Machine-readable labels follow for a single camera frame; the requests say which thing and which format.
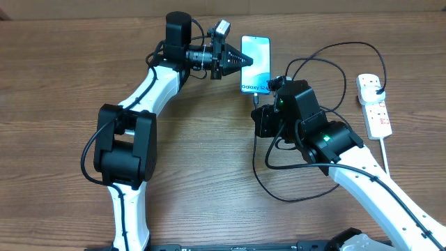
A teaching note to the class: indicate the white charger adapter plug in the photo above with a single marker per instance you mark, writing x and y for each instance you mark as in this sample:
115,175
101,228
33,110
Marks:
369,95

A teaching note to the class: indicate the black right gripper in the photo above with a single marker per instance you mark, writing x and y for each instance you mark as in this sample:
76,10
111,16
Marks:
262,115

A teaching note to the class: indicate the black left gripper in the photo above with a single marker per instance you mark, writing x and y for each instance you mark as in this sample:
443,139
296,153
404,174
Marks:
222,51

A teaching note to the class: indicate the white power strip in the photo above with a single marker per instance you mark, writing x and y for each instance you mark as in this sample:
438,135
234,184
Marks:
376,117

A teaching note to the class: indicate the Samsung Galaxy smartphone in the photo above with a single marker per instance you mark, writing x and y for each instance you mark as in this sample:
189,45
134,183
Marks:
254,78

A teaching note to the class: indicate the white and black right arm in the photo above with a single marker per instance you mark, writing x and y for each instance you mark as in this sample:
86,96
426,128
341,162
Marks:
332,146

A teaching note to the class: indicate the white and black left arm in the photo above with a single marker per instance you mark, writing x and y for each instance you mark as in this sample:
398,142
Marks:
125,142

